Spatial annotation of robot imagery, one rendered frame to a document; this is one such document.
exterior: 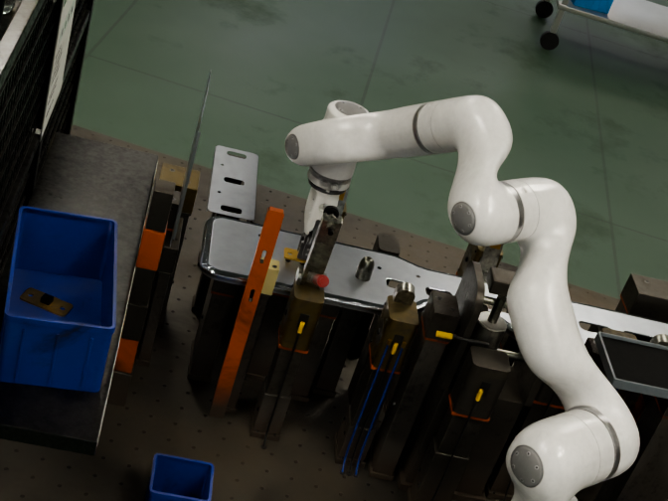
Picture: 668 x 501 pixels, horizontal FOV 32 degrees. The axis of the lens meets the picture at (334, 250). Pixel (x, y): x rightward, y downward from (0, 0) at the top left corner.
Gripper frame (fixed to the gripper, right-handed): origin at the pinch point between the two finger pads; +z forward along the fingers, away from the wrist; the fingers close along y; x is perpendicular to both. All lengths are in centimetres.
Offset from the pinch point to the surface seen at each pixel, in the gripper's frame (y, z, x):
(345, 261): 4.1, 4.0, -9.2
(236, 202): 17.8, 3.9, 14.4
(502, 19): 464, 104, -150
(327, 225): -17.4, -16.4, 0.6
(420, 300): -4.5, 3.7, -24.6
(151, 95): 258, 104, 39
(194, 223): 54, 34, 20
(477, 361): -31.6, -4.0, -30.5
